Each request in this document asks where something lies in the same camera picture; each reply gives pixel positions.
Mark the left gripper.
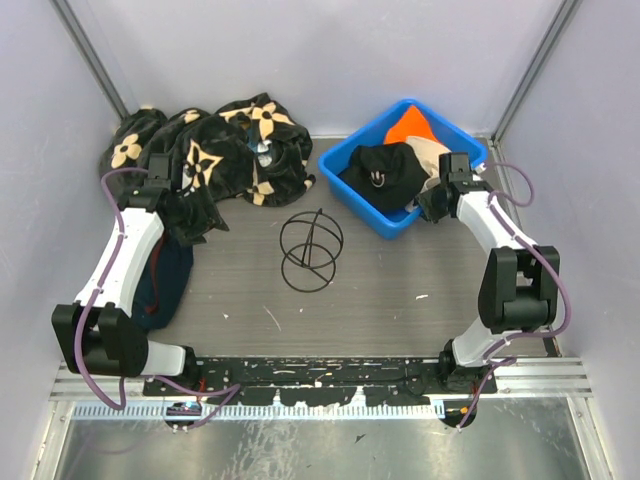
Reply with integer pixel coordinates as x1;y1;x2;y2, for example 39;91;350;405
170;184;228;247

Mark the beige bucket hat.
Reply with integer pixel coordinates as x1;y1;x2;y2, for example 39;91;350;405
402;136;450;213

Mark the blue plastic bin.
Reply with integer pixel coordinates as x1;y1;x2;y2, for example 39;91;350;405
317;98;488;240

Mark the navy cloth with red stripe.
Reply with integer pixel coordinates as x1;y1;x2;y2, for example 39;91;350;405
131;233;194;332

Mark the black flower-pattern blanket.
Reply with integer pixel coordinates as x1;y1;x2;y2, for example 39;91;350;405
98;91;317;219

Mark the black wire hat stand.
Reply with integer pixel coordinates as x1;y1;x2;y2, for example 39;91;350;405
278;208;345;293

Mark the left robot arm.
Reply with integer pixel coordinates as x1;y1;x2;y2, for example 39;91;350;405
51;154;227;396

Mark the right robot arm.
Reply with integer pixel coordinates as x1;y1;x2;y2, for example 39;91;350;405
418;152;566;394

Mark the black bucket hat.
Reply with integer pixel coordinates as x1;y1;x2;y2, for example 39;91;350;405
339;143;430;214

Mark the orange hat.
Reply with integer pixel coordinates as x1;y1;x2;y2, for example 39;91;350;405
384;105;439;144

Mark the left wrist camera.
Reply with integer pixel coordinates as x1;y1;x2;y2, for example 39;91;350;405
179;165;194;196

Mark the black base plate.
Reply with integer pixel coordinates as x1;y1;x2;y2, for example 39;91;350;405
141;355;499;407

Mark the aluminium front rail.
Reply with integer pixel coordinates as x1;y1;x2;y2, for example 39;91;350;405
49;357;594;400

